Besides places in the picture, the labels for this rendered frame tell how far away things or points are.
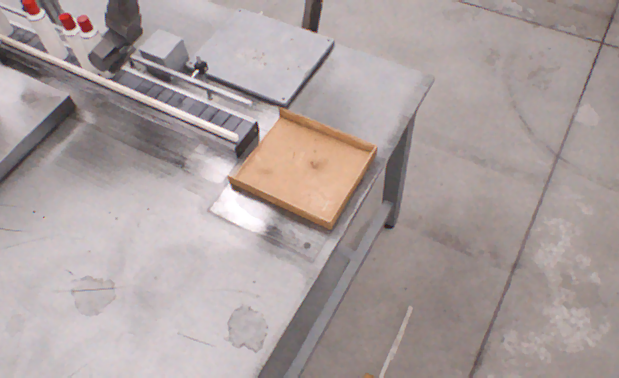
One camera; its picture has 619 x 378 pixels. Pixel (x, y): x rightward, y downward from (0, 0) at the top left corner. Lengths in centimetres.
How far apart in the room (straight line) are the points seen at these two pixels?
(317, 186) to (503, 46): 188
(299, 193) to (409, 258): 94
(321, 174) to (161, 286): 48
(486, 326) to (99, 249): 141
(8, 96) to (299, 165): 90
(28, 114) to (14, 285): 51
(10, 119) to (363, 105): 100
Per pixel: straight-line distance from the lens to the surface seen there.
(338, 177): 138
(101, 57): 142
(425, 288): 216
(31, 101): 174
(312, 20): 230
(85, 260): 141
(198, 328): 124
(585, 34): 326
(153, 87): 162
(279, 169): 140
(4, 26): 199
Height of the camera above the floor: 197
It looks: 57 degrees down
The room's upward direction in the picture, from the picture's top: 7 degrees counter-clockwise
